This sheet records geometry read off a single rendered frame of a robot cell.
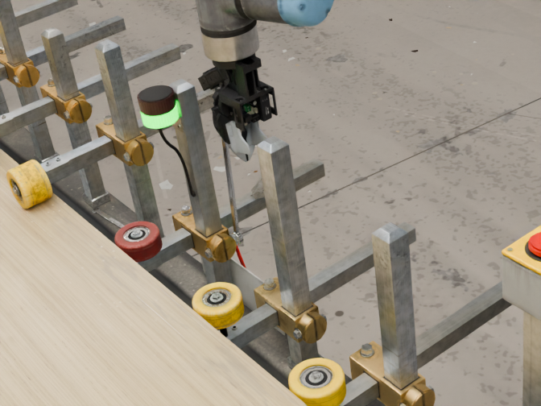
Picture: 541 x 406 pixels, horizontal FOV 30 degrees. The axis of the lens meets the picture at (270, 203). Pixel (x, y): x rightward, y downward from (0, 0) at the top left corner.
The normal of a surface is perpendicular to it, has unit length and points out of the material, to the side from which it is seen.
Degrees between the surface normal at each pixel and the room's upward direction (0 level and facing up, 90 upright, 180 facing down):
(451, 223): 0
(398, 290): 90
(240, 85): 90
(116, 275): 0
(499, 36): 0
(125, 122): 90
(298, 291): 90
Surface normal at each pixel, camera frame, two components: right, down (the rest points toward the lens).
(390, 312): -0.79, 0.43
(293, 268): 0.60, 0.38
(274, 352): -0.13, -0.82
